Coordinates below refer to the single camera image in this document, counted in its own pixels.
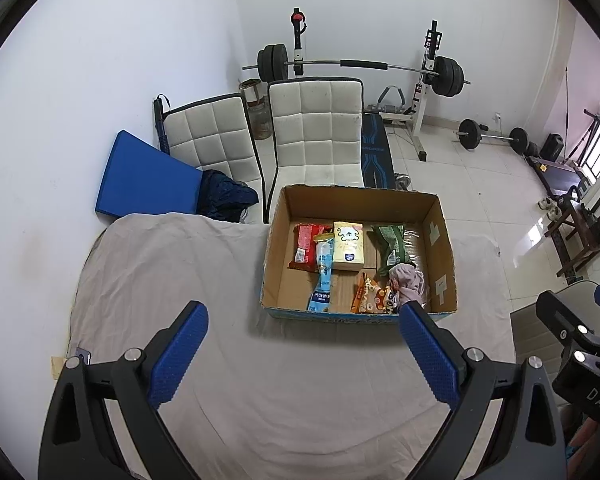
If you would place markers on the red tissue packet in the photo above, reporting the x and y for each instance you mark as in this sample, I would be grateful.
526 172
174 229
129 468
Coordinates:
305 247

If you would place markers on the grey bed sheet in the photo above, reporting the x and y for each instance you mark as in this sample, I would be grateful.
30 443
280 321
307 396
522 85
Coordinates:
180 260

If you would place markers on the black folded umbrella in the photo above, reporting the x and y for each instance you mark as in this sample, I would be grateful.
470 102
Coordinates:
161 125

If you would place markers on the grey exercise device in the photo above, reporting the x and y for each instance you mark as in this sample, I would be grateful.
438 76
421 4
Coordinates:
392 102

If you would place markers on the cardboard box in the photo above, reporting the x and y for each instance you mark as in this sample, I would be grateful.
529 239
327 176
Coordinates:
290 280

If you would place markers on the green tissue packet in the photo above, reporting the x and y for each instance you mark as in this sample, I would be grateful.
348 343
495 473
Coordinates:
387 245

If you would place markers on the beige office chair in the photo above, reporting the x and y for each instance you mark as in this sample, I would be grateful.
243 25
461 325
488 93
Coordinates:
530 330

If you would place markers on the small wooden stool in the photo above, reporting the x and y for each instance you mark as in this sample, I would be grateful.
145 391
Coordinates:
249 87

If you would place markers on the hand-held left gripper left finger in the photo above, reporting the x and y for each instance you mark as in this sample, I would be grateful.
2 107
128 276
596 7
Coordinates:
177 355

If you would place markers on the black treadmill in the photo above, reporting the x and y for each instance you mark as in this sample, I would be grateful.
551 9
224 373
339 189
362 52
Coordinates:
555 175

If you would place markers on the white padded chair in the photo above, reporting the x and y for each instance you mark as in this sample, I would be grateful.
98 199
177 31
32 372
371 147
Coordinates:
215 135
315 125

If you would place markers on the blue smartphone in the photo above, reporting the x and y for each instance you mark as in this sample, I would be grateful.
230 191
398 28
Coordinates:
82 354

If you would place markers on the dark wooden chair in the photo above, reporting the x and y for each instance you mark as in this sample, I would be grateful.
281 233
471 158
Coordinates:
580 220

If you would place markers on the short barbell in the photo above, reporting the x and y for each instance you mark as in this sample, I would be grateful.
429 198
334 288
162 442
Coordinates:
469 133

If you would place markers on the long blue snack packet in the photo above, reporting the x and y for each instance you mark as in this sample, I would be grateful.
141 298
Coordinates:
322 270

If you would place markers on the dark blue jacket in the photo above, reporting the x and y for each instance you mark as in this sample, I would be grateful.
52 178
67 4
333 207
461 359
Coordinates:
225 195

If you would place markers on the orange snack packet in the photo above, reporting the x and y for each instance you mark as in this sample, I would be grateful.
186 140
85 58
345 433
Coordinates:
370 297

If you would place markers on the clear water jug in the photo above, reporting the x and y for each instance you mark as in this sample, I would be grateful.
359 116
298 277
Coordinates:
260 120

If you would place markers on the black blue bench pad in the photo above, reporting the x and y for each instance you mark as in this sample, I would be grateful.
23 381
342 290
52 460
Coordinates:
375 155

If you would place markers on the white weight bench rack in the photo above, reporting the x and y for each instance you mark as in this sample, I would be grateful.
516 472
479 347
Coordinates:
420 110

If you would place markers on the black speaker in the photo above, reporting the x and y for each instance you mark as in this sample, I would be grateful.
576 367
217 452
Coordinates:
551 147

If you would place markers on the blue foam mat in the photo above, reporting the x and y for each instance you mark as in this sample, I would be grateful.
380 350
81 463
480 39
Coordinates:
145 175

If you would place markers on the yellow cloth piece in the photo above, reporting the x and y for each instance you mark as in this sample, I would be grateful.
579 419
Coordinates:
59 366

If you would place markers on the long barbell with black plates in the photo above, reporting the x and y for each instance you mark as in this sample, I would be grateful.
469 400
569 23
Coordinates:
365 64

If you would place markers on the grey pink cloth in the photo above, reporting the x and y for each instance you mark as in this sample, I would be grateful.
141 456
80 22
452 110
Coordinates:
410 282

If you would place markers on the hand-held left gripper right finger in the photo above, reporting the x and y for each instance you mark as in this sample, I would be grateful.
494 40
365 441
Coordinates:
427 355

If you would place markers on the yellow tissue packet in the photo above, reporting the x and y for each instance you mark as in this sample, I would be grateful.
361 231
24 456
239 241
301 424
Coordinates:
347 250

